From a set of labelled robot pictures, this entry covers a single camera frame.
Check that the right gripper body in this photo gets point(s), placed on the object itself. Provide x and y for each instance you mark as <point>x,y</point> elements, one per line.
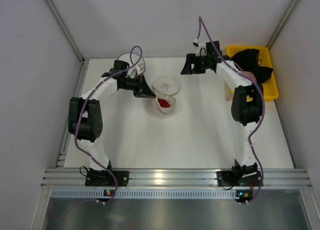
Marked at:
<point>194,63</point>

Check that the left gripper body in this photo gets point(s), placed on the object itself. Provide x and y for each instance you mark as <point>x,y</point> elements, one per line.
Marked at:
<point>139,85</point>

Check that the red lace bra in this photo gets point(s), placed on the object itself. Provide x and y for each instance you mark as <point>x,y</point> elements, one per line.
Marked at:
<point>163,103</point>

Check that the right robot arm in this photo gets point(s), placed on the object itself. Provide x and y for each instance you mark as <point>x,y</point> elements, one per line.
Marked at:
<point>247,107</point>

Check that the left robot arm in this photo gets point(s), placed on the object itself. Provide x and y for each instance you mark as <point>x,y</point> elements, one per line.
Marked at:
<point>85,120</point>

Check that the white mesh bag blue trim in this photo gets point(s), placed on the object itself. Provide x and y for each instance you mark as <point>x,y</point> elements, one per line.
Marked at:
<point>132,59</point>

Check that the black bra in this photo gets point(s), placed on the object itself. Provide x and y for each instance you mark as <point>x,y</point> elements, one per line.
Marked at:
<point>249,60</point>

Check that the pink bra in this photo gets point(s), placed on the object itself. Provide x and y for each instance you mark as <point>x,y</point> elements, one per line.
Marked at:
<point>228,92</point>

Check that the yellow plastic bin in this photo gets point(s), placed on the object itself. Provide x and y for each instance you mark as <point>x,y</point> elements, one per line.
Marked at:
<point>270,90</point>

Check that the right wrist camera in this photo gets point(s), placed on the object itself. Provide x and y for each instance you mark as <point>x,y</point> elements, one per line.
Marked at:
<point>200,47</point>

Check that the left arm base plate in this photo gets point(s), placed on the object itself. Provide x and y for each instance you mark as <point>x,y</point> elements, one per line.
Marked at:
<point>96,178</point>

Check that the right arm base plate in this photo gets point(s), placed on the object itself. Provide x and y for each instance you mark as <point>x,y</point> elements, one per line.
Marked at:
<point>239,176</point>

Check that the aluminium front rail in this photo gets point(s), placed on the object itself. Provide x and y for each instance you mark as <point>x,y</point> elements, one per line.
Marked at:
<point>184,178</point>

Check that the slotted cable duct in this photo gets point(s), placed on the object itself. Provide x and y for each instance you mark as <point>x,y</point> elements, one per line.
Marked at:
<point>150,194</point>

